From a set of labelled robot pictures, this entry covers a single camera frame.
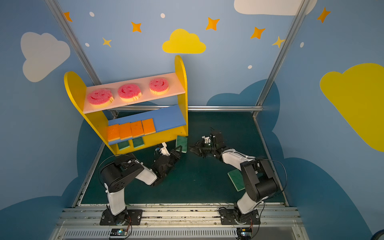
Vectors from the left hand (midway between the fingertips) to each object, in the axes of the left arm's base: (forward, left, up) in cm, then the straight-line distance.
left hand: (182, 146), depth 89 cm
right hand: (-2, -5, +3) cm, 6 cm away
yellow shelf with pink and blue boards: (+24, +33, +3) cm, 40 cm away
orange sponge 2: (+5, +42, +5) cm, 42 cm away
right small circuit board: (-42, -32, -12) cm, 54 cm away
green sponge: (+5, +1, -2) cm, 5 cm away
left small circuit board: (-43, +29, -12) cm, 53 cm away
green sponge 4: (+8, +31, -9) cm, 34 cm away
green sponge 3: (-15, -33, -11) cm, 38 cm away
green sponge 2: (+5, +40, -8) cm, 41 cm away
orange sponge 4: (+12, +22, +4) cm, 25 cm away
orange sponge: (+8, +36, +4) cm, 37 cm away
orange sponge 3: (+9, +28, +5) cm, 30 cm away
